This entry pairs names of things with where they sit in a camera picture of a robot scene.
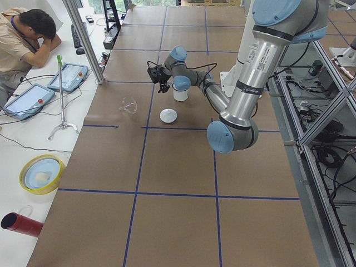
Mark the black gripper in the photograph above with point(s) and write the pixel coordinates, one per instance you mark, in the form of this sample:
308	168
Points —
163	80

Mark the white cup lid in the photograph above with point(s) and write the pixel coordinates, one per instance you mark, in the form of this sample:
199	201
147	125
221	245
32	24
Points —
168	115

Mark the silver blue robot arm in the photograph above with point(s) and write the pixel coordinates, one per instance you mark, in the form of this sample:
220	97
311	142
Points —
277	24

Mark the white enamel cup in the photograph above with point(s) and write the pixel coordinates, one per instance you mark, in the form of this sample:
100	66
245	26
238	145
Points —
180	94

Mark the far blue teach pendant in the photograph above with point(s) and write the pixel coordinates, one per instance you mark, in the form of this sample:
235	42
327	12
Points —
72	76

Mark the blue teach pendant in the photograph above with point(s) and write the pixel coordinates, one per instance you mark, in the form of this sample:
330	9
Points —
72	76
30	102

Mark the black computer mouse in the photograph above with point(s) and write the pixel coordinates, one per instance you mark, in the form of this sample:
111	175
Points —
80	51

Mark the black keyboard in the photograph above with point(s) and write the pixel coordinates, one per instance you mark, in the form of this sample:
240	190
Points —
75	37

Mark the metal reacher grabber stick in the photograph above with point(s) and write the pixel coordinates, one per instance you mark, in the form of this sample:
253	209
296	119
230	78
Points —
64	124

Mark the near blue teach pendant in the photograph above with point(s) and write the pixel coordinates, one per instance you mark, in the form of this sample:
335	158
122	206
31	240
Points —
30	102

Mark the seated man beige shirt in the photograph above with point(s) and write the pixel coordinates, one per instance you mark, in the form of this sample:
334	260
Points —
27	38

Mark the yellow basket with blue plate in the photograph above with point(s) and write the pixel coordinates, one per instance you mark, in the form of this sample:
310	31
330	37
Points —
42	174

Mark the red cylinder tube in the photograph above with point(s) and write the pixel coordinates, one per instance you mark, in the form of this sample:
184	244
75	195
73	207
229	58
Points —
21	224

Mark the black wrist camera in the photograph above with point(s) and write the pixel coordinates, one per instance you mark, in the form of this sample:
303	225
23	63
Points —
155	73

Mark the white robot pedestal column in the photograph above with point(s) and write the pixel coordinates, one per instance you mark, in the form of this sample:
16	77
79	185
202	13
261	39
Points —
229	79

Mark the aluminium frame post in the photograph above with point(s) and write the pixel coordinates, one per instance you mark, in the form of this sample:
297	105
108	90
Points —
84	38

